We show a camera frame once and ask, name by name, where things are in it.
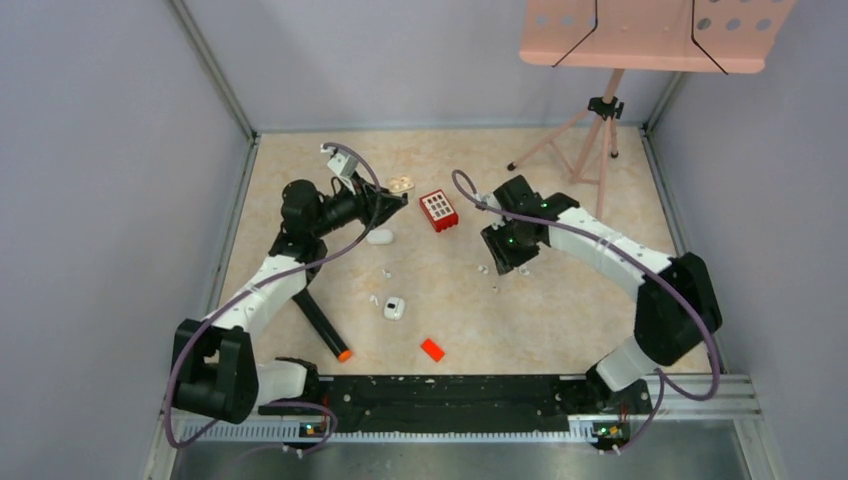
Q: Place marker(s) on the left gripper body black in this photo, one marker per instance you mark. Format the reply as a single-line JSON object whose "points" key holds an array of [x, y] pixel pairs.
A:
{"points": [[351, 203]]}

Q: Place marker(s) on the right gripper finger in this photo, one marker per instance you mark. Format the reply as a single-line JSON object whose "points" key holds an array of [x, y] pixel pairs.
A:
{"points": [[517, 262], [497, 241]]}

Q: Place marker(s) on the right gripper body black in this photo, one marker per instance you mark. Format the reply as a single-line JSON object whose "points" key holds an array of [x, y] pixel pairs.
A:
{"points": [[514, 238]]}

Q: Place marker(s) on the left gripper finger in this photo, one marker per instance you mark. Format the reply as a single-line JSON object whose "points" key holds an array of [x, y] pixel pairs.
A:
{"points": [[385, 208], [369, 189]]}

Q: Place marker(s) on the beige earbud case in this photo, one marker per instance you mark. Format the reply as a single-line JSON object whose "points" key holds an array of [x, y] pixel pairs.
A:
{"points": [[401, 185]]}

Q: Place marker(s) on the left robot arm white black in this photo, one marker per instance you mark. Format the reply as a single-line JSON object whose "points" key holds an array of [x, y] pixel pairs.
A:
{"points": [[216, 373]]}

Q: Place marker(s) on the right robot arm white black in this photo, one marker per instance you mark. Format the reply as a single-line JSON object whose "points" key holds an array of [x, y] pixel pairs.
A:
{"points": [[676, 305]]}

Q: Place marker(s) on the closed white earbud case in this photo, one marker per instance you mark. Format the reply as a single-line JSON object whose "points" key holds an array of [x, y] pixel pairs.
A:
{"points": [[380, 237]]}

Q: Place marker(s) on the open white earbud case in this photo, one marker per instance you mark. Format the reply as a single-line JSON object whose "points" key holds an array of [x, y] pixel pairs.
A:
{"points": [[394, 308]]}

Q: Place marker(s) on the red block with windows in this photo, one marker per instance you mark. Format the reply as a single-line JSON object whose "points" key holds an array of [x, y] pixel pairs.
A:
{"points": [[438, 210]]}

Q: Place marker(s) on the small orange red block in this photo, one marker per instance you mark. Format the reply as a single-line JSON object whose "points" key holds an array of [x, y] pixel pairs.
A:
{"points": [[432, 350]]}

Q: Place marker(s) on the black marker orange cap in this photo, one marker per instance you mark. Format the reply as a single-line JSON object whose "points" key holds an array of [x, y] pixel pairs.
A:
{"points": [[322, 326]]}

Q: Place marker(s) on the pink music stand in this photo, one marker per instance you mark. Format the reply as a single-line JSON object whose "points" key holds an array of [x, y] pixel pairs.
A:
{"points": [[688, 36]]}

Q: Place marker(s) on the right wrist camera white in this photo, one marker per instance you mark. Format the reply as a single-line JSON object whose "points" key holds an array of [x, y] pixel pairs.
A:
{"points": [[489, 202]]}

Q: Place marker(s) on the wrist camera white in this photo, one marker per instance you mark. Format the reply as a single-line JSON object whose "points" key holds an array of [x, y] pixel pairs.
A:
{"points": [[341, 162], [489, 202]]}

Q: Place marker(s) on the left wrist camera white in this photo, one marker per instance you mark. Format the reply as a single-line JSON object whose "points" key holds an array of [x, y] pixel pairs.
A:
{"points": [[341, 162]]}

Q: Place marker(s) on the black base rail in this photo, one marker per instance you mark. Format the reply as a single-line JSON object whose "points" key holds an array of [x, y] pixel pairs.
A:
{"points": [[470, 404]]}

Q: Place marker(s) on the grey cable duct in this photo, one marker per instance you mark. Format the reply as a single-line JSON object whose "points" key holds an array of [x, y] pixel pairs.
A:
{"points": [[266, 429]]}

